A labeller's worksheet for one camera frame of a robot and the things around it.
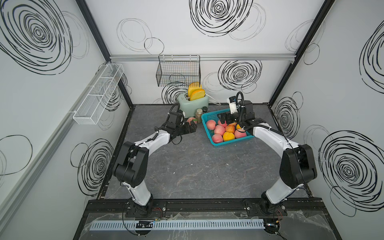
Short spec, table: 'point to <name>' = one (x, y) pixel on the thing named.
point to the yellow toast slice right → (197, 94)
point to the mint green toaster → (189, 107)
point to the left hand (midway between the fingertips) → (191, 127)
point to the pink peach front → (219, 129)
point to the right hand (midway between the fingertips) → (225, 112)
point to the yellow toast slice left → (193, 87)
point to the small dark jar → (205, 109)
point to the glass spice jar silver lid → (198, 113)
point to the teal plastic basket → (213, 116)
